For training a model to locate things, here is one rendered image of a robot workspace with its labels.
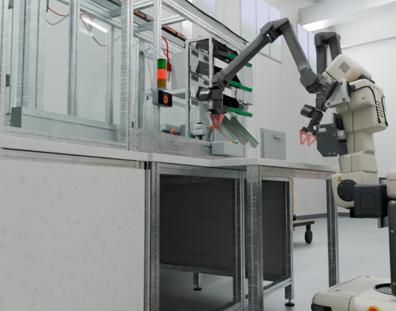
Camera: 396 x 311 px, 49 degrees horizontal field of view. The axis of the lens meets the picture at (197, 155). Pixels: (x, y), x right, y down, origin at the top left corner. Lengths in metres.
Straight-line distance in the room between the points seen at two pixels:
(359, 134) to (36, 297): 1.56
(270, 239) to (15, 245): 2.04
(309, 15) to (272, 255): 10.00
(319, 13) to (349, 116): 10.22
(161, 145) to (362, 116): 0.97
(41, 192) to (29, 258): 0.17
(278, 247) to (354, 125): 1.12
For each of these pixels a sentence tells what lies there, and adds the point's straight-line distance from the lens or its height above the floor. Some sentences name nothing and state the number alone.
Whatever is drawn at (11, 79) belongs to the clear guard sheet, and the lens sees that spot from 1.27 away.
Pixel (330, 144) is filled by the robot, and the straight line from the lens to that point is 2.16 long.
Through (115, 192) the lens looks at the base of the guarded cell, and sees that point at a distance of 1.45.
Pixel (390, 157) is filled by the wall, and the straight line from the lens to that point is 13.14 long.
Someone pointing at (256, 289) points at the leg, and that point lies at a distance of 1.85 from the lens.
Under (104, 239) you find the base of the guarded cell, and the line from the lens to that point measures 1.43.
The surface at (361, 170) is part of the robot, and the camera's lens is 2.12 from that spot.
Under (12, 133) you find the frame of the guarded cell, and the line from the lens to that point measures 1.24.
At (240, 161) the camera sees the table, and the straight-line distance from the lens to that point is 1.83.
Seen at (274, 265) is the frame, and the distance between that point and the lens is 2.99.
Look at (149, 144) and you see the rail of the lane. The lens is 1.69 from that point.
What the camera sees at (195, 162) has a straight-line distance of 1.81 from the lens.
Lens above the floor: 0.72
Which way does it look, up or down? 5 degrees up
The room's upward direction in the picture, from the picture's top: straight up
